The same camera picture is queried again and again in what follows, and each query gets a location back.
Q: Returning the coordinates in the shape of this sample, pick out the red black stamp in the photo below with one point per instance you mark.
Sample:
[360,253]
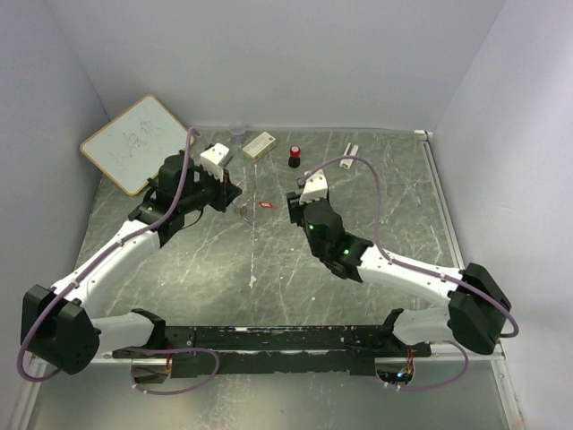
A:
[294,156]

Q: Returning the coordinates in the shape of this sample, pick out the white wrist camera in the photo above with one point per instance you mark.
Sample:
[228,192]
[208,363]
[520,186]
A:
[315,188]
[214,160]

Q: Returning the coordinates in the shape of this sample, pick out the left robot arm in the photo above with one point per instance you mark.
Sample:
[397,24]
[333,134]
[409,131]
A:
[59,323]

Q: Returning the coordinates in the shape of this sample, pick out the white cardboard box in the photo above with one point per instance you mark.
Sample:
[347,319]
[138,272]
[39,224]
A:
[259,146]

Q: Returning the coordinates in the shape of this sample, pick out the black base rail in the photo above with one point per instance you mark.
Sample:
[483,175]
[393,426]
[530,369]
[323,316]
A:
[351,349]

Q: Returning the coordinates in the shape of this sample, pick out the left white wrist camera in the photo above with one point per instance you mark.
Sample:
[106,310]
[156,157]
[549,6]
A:
[214,160]

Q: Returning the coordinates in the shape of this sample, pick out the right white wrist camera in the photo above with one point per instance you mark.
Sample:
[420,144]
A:
[315,188]

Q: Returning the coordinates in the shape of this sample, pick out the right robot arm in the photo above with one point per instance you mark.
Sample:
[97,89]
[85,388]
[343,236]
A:
[467,305]

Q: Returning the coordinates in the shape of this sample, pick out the clear plastic cup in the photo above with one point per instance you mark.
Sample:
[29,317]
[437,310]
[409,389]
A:
[238,132]

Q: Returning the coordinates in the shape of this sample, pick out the large silver keyring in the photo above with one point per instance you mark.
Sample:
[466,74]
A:
[246,211]

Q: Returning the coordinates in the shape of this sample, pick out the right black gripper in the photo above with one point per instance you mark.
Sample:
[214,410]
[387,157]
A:
[295,207]

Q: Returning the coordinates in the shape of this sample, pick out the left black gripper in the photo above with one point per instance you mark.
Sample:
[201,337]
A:
[226,191]

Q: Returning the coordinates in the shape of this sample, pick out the white plastic clip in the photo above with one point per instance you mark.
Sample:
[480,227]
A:
[349,153]

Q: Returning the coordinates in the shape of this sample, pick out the small whiteboard wooden frame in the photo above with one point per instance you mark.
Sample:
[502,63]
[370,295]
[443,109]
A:
[132,147]

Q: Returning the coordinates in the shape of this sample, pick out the white corner bracket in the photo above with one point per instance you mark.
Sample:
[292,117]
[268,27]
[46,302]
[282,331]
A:
[425,133]

